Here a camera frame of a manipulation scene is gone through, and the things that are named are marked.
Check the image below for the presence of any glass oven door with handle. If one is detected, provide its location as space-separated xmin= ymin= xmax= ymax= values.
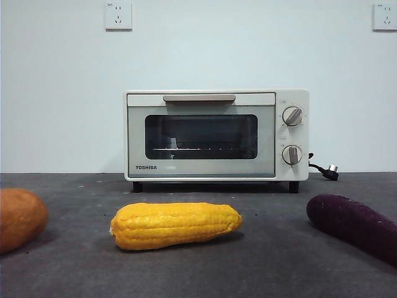
xmin=126 ymin=92 xmax=276 ymax=178

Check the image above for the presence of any purple eggplant with green stem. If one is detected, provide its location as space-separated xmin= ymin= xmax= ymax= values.
xmin=306 ymin=193 xmax=397 ymax=268

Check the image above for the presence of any metal oven rack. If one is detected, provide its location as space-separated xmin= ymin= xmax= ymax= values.
xmin=152 ymin=145 xmax=254 ymax=155

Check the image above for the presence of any oven timer knob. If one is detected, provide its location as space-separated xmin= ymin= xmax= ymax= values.
xmin=280 ymin=144 xmax=303 ymax=166

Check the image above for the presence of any oven temperature knob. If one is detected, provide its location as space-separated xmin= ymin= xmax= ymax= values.
xmin=281 ymin=106 xmax=304 ymax=127

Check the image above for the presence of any white Toshiba toaster oven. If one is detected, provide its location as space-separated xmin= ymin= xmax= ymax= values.
xmin=123 ymin=89 xmax=310 ymax=194

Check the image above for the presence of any yellow corn cob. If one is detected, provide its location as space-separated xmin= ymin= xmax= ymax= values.
xmin=110 ymin=202 xmax=244 ymax=251

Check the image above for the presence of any orange-brown potato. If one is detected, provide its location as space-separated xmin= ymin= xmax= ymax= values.
xmin=0 ymin=187 xmax=50 ymax=256

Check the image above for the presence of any black power cord with plug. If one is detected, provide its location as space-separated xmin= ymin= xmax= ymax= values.
xmin=307 ymin=151 xmax=339 ymax=181

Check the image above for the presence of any white wall socket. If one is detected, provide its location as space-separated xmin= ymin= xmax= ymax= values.
xmin=104 ymin=0 xmax=133 ymax=31
xmin=372 ymin=2 xmax=397 ymax=32

